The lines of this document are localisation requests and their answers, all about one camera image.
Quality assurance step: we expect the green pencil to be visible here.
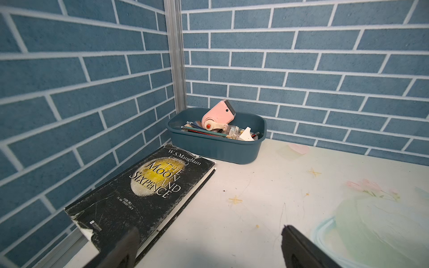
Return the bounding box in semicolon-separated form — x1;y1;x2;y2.
181;126;230;138

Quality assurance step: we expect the teal plastic storage bin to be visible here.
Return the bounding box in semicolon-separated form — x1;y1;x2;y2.
166;107;267;164

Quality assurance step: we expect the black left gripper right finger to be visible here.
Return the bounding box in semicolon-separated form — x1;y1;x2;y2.
281;225;341;268

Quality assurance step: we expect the pink handheld device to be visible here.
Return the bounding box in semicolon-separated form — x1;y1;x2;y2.
201;99;236;131

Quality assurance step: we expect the floral table mat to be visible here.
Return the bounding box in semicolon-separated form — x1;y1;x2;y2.
139;140;429;268

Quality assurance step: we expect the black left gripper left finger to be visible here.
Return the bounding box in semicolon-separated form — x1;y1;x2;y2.
84;227;140;268

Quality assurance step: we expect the black Moon and Sixpence book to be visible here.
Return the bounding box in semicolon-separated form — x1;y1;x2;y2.
65;144;216;265

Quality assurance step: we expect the white folded paper piece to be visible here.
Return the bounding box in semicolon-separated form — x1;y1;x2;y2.
238;127;254;141

